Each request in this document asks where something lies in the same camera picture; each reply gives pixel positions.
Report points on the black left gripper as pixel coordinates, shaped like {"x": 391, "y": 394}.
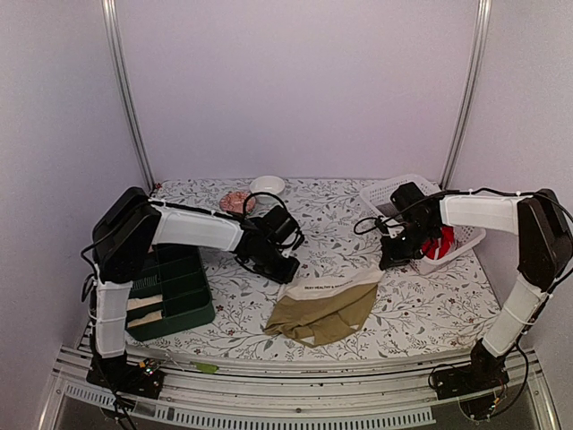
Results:
{"x": 286, "y": 277}

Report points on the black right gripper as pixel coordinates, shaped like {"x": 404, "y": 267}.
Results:
{"x": 392, "y": 256}

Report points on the khaki tan underwear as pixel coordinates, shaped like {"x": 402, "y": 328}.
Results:
{"x": 320, "y": 311}

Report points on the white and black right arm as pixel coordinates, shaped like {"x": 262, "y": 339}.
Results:
{"x": 540, "y": 226}

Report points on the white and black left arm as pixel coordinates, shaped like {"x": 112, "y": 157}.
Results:
{"x": 120, "y": 243}

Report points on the grey striped rolled underwear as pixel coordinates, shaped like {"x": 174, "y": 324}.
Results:
{"x": 146, "y": 282}

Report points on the cream rolled underwear front slot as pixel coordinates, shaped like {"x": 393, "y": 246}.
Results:
{"x": 148, "y": 318}

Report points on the cream rolled underwear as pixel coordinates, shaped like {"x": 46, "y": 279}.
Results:
{"x": 147, "y": 304}

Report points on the red garment with white print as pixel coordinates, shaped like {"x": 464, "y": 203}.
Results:
{"x": 437, "y": 248}

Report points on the white plastic laundry basket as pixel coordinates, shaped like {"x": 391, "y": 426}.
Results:
{"x": 378, "y": 200}

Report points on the pink patterned small bowl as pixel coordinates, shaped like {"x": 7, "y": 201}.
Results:
{"x": 238, "y": 202}

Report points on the white ceramic bowl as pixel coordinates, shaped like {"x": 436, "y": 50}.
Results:
{"x": 267, "y": 188}

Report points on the dark green divided organizer tray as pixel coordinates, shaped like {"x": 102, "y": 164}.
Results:
{"x": 187, "y": 300}

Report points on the floral patterned table mat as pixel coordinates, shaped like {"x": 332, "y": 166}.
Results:
{"x": 413, "y": 315}

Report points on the green tape scrap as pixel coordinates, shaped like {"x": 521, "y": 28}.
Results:
{"x": 205, "y": 367}

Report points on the aluminium front rail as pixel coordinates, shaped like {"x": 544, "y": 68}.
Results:
{"x": 379, "y": 393}

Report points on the right aluminium frame post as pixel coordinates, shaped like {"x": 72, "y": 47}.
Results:
{"x": 479, "y": 43}

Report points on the aluminium frame post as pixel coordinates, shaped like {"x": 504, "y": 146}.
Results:
{"x": 116, "y": 49}
{"x": 479, "y": 43}

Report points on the left aluminium frame post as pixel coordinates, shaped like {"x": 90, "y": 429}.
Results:
{"x": 116, "y": 49}

